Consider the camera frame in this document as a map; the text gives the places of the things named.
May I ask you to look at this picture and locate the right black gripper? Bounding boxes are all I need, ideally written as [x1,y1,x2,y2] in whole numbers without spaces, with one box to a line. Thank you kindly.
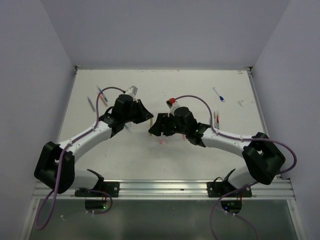
[148,112,188,136]

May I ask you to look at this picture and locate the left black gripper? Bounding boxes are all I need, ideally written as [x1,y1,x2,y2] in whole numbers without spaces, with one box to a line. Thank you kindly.
[122,99,153,124]

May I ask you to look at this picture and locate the yellow highlighter pen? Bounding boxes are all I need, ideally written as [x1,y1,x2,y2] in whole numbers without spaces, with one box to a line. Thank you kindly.
[149,118,153,137]

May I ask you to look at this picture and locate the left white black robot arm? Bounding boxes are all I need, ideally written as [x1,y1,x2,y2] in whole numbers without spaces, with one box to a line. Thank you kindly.
[34,94,153,197]

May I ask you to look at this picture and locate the orange pen top left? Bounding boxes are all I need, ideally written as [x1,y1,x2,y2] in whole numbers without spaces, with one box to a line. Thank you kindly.
[99,93,108,107]

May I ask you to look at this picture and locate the blue pen top left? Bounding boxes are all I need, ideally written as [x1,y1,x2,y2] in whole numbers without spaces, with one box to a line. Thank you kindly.
[96,85,108,103]

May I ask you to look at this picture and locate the purple pen top left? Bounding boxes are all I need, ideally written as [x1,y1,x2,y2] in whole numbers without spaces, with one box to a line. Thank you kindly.
[87,97,96,113]

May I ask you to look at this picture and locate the teal pen right side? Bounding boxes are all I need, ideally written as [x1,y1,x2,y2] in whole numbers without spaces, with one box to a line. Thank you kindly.
[213,111,217,128]

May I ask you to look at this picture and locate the blue capped white pen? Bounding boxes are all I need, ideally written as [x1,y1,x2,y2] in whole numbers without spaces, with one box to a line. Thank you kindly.
[212,87,225,103]

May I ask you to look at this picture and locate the right wrist red connector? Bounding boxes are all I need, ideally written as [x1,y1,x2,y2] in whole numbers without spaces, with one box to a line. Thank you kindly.
[166,98,176,108]

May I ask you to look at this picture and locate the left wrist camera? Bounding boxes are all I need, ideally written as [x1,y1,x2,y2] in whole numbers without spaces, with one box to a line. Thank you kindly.
[125,85,138,98]

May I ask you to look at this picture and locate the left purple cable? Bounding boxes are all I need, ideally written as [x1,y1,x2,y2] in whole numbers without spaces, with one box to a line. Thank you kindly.
[34,86,126,230]

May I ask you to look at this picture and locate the purple cable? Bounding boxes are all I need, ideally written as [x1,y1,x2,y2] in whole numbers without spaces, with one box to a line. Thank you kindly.
[34,86,126,230]
[174,94,298,240]

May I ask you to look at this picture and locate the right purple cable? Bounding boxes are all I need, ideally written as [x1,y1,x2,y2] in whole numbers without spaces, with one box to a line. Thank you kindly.
[174,94,298,240]

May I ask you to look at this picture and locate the aluminium front rail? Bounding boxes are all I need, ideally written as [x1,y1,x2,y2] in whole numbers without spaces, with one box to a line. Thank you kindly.
[32,180,296,200]

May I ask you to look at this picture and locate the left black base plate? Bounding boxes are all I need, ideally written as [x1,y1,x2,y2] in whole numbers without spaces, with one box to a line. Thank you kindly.
[74,181,120,198]

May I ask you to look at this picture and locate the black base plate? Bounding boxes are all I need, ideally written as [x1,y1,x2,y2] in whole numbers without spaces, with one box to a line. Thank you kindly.
[206,181,253,198]
[74,181,120,198]

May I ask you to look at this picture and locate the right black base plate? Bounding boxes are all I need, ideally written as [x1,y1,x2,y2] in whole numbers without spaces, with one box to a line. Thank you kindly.
[206,181,253,198]

